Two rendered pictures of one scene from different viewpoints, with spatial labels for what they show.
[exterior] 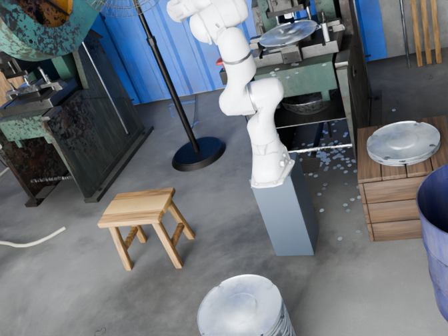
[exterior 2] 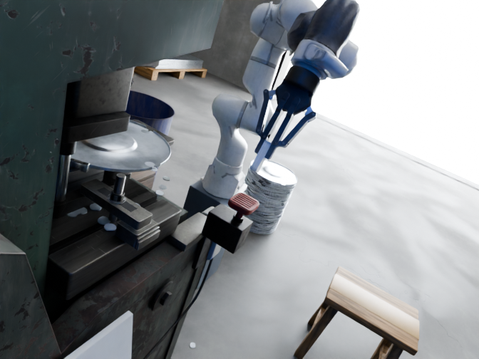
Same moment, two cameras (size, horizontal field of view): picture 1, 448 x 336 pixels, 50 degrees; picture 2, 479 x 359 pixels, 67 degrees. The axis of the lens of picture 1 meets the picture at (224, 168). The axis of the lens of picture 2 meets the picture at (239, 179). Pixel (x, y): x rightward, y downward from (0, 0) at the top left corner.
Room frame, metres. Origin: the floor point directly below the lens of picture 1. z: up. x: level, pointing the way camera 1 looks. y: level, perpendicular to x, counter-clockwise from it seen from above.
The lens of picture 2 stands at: (3.06, -0.32, 1.16)
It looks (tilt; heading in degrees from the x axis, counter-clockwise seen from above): 25 degrees down; 172
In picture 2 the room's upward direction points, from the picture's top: 20 degrees clockwise
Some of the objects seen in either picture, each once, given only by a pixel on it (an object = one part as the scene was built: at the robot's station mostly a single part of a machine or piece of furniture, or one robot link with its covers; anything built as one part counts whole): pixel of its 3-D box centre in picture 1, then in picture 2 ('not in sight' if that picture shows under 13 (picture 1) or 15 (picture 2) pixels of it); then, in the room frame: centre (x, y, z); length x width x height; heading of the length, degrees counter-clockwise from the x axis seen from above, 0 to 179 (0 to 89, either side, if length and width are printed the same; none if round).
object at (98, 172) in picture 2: not in sight; (60, 159); (2.39, -0.58, 0.76); 0.15 x 0.09 x 0.05; 63
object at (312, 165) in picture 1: (316, 143); not in sight; (2.27, -0.53, 0.14); 0.59 x 0.10 x 0.05; 153
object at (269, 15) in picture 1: (288, 8); (62, 113); (2.40, -0.59, 0.86); 0.20 x 0.16 x 0.05; 63
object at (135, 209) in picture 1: (149, 230); (354, 333); (2.04, 0.47, 0.16); 0.34 x 0.24 x 0.34; 64
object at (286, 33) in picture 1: (287, 33); (107, 138); (2.28, -0.53, 0.78); 0.29 x 0.29 x 0.01
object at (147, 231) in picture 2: (262, 35); (120, 200); (2.47, -0.44, 0.76); 0.17 x 0.06 x 0.10; 63
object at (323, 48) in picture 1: (297, 43); (55, 194); (2.39, -0.59, 0.68); 0.45 x 0.30 x 0.06; 63
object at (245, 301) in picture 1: (239, 308); (274, 172); (1.14, 0.12, 0.35); 0.29 x 0.29 x 0.01
